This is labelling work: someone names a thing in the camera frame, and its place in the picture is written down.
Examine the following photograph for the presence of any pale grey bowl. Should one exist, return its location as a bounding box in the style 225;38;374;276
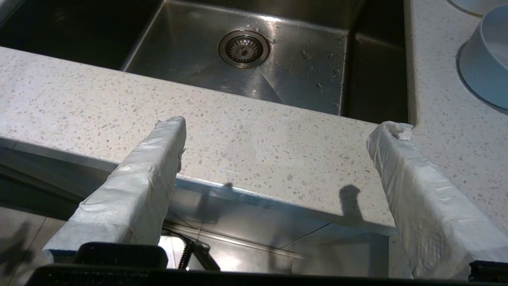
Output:
458;4;508;110

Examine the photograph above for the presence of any tissue-wrapped right gripper right finger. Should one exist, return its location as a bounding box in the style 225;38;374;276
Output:
366;121;508;280

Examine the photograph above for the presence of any grey base cabinet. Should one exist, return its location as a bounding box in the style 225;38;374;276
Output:
0;137;398;278

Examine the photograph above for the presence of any tissue-wrapped right gripper left finger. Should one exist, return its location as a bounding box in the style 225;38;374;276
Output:
44;116;187;263

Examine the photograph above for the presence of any round metal drain strainer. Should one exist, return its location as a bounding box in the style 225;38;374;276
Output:
218;29;271;69

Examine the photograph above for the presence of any white bowl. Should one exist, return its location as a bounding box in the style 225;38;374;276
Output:
448;0;508;17

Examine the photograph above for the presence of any stainless steel sink basin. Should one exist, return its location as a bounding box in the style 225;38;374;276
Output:
0;0;410;124

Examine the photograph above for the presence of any black coiled cable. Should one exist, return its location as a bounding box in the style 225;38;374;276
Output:
161;227;221;272

